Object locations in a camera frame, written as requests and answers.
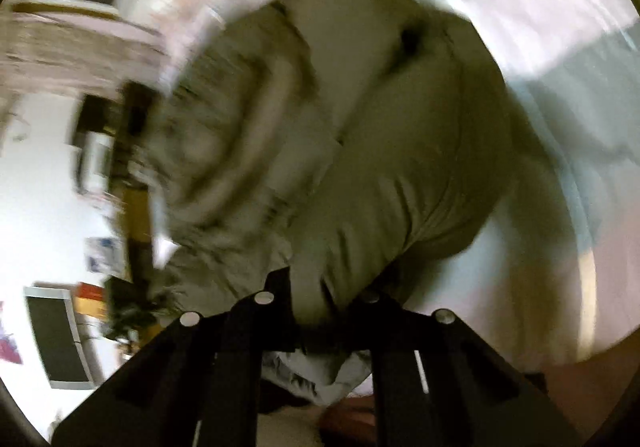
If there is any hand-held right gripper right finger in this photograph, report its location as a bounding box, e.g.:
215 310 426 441
349 293 581 447

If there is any olive green hooded puffer jacket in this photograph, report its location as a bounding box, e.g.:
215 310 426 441
130 0 516 403

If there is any framed photo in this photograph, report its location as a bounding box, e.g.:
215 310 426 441
85 237 126 278

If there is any orange box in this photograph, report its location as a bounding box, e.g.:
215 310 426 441
75 282 108 318

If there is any wooden bed footboard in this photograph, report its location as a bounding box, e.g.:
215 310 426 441
542 339 633 447

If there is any dark white framed panel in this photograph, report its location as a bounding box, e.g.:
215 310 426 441
22 284 96 390

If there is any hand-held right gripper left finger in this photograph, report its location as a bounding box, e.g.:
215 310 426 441
52 267 297 447

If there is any beige floral lace curtain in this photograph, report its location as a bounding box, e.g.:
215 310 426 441
0 10 166 95

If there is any light wooden cabinet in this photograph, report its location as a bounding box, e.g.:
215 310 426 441
117 187 156 288

